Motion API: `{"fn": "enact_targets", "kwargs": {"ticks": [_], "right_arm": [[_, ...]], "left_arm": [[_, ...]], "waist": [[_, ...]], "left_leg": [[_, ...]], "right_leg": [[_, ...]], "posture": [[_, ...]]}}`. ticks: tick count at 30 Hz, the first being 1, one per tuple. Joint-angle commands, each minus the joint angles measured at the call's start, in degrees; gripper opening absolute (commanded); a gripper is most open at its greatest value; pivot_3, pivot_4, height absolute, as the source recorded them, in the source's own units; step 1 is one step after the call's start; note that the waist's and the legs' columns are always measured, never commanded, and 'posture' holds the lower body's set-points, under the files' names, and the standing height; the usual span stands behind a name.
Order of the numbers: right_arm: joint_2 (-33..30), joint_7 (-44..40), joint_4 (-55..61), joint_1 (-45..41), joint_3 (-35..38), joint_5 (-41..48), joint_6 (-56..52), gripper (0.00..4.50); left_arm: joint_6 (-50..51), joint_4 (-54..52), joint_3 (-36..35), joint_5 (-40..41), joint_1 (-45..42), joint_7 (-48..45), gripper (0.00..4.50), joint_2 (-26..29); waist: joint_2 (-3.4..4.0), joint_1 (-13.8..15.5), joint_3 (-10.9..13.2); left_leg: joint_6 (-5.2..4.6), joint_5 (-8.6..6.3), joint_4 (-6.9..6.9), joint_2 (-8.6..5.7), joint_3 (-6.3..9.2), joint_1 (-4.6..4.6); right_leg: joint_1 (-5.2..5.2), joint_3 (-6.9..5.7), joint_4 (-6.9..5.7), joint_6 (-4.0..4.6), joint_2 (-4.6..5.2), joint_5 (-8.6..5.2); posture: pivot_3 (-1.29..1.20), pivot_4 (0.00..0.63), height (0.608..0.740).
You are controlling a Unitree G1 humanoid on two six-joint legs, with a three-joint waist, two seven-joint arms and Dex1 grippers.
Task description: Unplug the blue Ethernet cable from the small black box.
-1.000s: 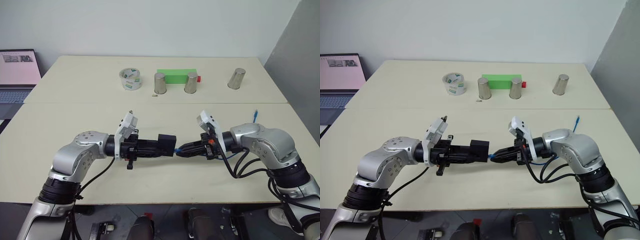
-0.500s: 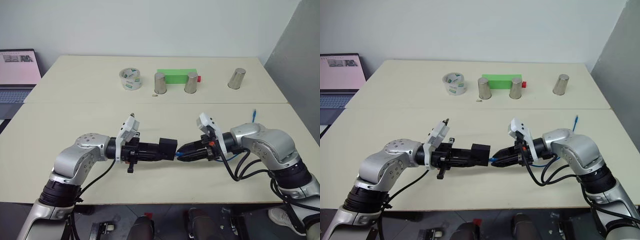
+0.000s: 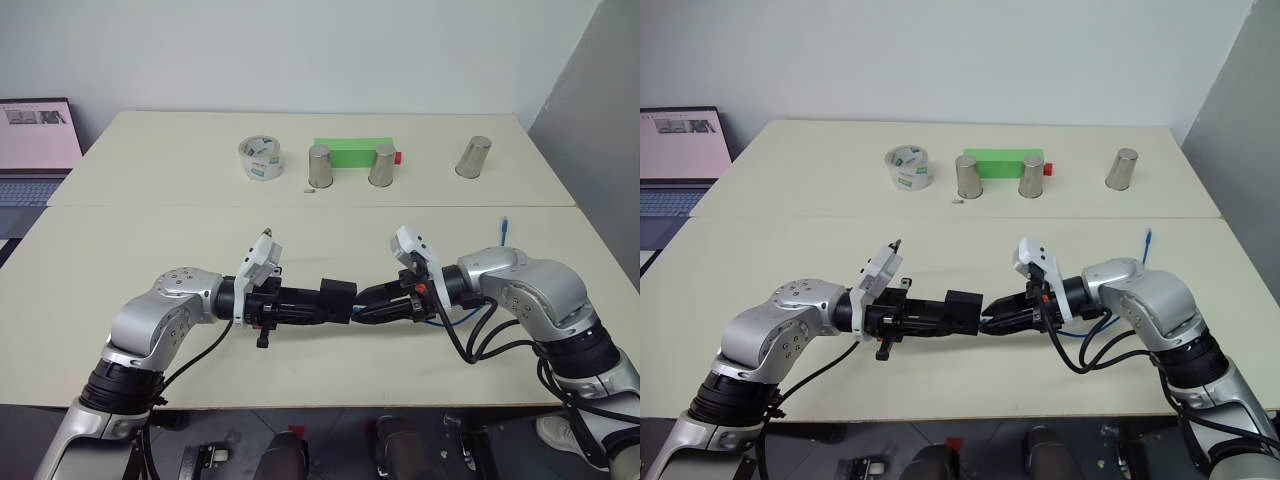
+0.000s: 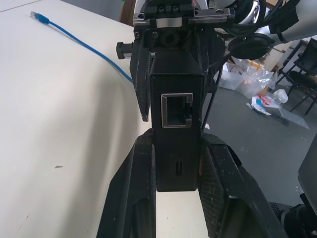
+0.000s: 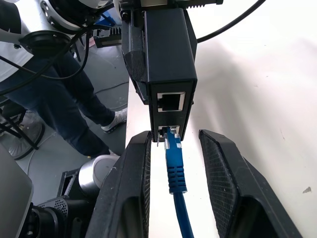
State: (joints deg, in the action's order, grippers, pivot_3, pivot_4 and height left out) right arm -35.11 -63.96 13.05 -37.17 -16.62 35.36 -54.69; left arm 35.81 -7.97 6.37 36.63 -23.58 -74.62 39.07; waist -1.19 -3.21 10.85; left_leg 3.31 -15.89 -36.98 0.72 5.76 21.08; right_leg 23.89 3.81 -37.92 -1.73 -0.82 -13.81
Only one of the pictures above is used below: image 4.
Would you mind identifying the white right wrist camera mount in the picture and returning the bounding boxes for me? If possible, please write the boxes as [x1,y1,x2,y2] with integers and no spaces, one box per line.
[133,0,210,14]

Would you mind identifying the small black box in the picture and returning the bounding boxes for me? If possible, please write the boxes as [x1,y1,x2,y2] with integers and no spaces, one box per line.
[149,51,205,193]

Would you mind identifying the grey flat floor panel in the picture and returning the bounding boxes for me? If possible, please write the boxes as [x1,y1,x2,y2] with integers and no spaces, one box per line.
[271,108,311,130]

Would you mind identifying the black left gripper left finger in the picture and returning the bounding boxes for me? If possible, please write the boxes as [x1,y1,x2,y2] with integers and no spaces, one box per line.
[96,128,158,238]

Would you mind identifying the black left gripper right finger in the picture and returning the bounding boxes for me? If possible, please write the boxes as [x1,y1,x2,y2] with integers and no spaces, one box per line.
[197,132,290,238]

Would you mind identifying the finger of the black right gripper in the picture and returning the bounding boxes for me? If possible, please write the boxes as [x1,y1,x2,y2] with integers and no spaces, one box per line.
[195,26,219,95]
[129,46,156,122]

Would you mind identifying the black metal chair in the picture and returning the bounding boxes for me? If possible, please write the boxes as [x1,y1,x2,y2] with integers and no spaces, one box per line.
[275,37,317,116]

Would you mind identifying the crumpled white wrapper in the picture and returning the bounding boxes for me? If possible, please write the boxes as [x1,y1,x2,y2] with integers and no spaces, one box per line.
[246,88,289,117]

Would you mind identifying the clear plastic bag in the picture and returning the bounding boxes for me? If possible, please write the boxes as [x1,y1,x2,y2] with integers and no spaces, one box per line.
[217,59,277,99]

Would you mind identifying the blue Ethernet cable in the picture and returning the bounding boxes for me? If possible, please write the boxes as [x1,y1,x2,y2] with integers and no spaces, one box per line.
[29,10,135,84]

